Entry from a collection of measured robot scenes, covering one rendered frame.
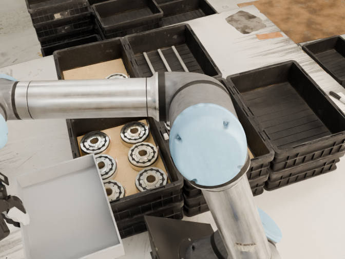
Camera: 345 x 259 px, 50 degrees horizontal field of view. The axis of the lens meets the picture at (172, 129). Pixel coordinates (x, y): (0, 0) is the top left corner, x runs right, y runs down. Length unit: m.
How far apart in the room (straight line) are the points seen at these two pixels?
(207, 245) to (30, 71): 1.31
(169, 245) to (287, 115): 0.70
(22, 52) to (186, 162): 2.94
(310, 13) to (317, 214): 2.62
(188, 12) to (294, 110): 1.59
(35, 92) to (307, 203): 0.99
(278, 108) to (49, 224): 0.93
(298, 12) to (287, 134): 2.44
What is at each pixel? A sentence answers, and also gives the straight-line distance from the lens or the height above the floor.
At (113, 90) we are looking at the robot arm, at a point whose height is 1.38.
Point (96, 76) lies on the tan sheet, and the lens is 1.62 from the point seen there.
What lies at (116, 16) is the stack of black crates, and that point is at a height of 0.49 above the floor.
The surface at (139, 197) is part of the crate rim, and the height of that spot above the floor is 0.93.
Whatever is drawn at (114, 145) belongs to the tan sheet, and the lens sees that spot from 1.33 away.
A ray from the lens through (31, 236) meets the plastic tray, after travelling 0.95.
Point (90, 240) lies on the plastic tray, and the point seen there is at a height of 1.04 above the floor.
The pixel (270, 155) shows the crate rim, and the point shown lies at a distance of 1.18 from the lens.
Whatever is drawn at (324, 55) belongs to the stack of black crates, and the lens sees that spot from 2.77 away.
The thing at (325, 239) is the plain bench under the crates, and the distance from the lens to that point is 1.34.
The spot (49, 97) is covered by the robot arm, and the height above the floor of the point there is 1.38.
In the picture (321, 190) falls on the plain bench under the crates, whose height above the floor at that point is 0.70.
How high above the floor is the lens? 1.84
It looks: 48 degrees down
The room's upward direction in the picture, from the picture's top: 3 degrees counter-clockwise
